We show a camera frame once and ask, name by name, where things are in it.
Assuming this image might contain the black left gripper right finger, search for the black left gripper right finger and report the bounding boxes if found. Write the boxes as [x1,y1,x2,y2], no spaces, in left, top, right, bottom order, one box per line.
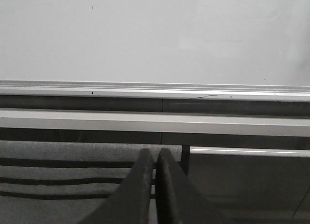
[155,148,228,224]

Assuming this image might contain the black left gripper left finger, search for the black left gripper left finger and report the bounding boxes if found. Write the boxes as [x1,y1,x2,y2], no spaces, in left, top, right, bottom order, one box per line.
[80,149,154,224]

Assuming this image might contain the white horizontal rod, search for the white horizontal rod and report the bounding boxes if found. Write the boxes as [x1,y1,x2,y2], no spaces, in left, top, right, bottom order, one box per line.
[190,146,310,158]

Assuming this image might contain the grey striped cloth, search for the grey striped cloth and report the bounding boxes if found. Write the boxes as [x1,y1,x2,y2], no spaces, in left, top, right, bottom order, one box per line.
[0,140,191,224]

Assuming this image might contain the whiteboard with aluminium frame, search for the whiteboard with aluminium frame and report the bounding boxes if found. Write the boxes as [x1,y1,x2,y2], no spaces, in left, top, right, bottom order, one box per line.
[0,0,310,102]

